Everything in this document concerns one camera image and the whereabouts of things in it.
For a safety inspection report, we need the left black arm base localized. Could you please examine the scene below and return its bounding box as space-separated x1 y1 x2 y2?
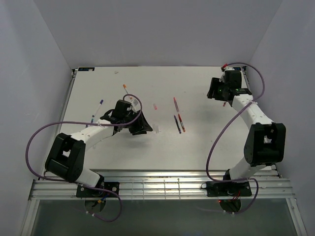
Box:
75 181 120 199

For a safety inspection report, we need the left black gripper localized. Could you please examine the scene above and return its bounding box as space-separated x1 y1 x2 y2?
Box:
123 110 153 136

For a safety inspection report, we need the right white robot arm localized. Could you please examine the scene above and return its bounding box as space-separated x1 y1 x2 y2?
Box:
207 63 286 195

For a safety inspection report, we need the pink highlighter pen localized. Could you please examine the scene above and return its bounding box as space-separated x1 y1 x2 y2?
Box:
173 97 180 113

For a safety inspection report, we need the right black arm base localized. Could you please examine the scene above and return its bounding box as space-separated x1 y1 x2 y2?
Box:
201 181 252 197

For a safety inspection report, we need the purple highlighter pen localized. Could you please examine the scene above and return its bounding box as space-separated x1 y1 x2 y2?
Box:
173 115 182 134

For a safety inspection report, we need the aluminium table frame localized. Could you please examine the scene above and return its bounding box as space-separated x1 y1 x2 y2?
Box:
21 66 308 236

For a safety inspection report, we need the orange red pen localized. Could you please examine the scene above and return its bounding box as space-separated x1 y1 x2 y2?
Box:
177 113 186 132

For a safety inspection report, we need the purple capped white marker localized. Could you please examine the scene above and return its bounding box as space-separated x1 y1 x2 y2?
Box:
92 99 103 119

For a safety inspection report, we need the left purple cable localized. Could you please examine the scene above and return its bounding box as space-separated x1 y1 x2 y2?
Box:
26 93 143 222

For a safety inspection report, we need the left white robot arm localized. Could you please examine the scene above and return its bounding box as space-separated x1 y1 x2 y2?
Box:
45 99 153 197

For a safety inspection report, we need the left blue table label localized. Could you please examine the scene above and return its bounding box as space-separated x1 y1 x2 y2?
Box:
78 67 95 71

